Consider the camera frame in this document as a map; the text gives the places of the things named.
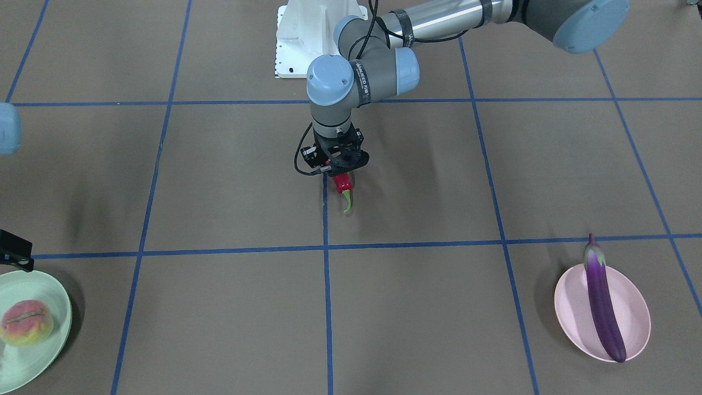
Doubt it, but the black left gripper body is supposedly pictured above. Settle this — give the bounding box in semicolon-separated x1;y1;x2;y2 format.
313;127;365;170

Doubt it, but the red chili pepper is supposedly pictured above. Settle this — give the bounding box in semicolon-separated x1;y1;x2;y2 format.
332;172;353;213

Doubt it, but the yellow pink peach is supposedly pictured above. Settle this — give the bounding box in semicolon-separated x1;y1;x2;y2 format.
2;300;54;348

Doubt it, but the purple eggplant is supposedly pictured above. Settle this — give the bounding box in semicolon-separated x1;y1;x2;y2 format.
582;233;627;363

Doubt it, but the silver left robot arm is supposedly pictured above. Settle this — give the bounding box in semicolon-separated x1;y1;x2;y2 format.
296;1;630;177

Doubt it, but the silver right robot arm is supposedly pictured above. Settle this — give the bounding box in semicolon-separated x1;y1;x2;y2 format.
1;103;35;273

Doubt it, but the green plate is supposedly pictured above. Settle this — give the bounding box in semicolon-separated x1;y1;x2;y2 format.
1;270;72;394

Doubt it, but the pink plate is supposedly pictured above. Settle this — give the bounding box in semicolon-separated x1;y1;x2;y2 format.
553;263;652;363

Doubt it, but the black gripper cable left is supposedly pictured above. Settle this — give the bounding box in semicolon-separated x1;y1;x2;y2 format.
294;122;332;177

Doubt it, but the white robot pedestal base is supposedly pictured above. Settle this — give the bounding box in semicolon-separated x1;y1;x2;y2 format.
274;1;369;78

